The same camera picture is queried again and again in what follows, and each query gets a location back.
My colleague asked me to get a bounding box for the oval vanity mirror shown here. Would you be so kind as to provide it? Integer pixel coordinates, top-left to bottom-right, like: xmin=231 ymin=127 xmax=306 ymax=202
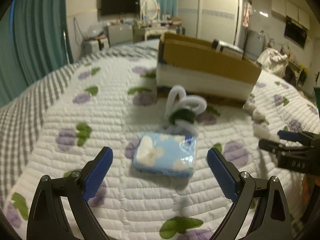
xmin=140 ymin=0 xmax=160 ymax=22

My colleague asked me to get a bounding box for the blue tissue pack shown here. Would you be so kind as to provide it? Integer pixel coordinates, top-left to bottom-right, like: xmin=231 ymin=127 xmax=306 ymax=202
xmin=133 ymin=133 xmax=197 ymax=178

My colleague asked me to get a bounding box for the teal curtain left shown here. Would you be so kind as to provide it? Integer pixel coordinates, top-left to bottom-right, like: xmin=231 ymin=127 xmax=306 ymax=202
xmin=1 ymin=0 xmax=74 ymax=106

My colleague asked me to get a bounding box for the white floral quilt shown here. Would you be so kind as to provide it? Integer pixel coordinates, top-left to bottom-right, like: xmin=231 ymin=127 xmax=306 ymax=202
xmin=4 ymin=49 xmax=319 ymax=239

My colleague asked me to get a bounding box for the white jacket on chair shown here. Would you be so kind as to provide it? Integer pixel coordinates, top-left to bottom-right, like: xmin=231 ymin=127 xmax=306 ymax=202
xmin=257 ymin=48 xmax=289 ymax=77

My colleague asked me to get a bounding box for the black wall television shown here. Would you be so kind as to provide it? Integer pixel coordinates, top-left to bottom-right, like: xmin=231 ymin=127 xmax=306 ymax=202
xmin=100 ymin=0 xmax=140 ymax=16

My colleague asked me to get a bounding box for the brown cardboard box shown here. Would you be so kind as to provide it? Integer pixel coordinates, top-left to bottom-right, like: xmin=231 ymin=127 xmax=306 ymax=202
xmin=156 ymin=32 xmax=261 ymax=108

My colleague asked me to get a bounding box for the white dressing table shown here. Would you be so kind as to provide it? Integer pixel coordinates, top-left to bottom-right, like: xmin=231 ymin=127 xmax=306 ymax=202
xmin=132 ymin=21 xmax=185 ymax=43

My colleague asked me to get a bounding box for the grey checked bed sheet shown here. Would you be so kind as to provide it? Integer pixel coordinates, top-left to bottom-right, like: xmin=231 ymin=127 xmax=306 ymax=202
xmin=1 ymin=40 xmax=159 ymax=205

